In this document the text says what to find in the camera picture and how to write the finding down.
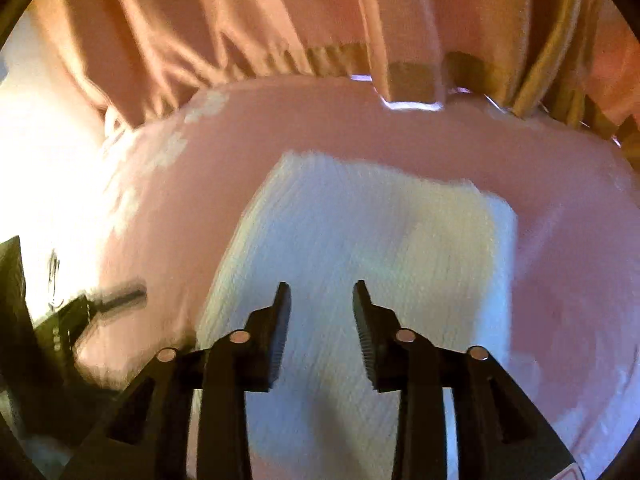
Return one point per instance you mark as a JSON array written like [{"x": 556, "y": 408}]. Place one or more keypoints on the pink fleece blanket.
[{"x": 575, "y": 260}]

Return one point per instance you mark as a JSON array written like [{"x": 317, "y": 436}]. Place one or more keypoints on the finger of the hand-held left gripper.
[{"x": 125, "y": 295}]

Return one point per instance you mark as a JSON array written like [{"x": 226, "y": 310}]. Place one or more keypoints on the orange satin curtain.
[{"x": 200, "y": 20}]

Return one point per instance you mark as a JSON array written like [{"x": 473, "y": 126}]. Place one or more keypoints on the white knitted sweater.
[{"x": 350, "y": 220}]

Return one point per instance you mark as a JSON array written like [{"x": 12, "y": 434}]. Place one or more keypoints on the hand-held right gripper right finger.
[{"x": 364, "y": 335}]

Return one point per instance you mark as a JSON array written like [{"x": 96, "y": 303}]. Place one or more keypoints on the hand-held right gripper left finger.
[{"x": 277, "y": 340}]

